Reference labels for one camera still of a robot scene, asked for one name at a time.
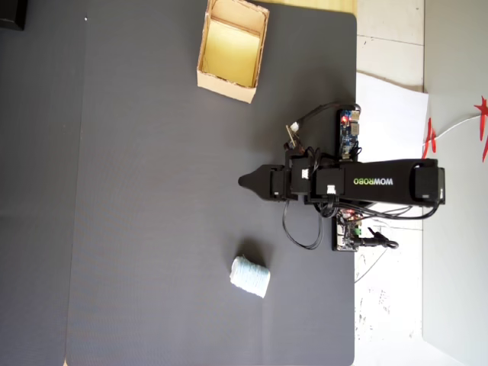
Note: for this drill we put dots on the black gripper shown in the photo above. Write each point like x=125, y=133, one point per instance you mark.
x=280, y=183

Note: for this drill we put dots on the light blue yarn block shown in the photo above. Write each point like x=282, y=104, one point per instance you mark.
x=249, y=276

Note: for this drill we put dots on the black WOWROBO robot arm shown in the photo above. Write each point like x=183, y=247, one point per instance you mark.
x=373, y=182

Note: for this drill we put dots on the open cardboard box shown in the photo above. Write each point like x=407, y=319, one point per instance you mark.
x=232, y=49

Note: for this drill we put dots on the black box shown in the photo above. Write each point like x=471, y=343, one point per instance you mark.
x=11, y=13

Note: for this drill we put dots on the black textured mat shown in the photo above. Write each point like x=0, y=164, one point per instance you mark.
x=171, y=190

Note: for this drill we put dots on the circuit board with green terminal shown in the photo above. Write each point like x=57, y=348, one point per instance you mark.
x=345, y=232

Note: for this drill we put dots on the blue circuit board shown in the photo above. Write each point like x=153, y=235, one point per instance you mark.
x=347, y=133

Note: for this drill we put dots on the black power plug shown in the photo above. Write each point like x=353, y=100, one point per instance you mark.
x=368, y=242

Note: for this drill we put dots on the white paper sheet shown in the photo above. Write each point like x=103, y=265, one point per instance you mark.
x=389, y=133

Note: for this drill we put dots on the grey board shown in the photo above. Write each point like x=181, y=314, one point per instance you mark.
x=457, y=267

